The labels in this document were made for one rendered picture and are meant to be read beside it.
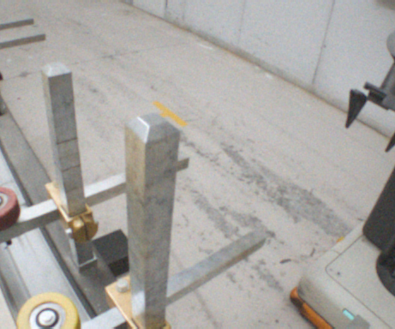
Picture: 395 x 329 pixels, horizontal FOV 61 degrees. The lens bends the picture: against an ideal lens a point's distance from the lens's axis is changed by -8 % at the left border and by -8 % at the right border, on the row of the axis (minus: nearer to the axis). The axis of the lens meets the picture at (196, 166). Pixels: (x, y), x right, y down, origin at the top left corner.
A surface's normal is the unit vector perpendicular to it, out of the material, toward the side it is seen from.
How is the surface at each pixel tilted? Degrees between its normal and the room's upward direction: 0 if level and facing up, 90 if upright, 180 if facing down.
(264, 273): 0
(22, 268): 0
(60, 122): 90
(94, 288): 0
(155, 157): 90
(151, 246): 90
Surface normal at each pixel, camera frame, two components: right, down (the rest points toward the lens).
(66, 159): 0.62, 0.53
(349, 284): 0.10, -0.79
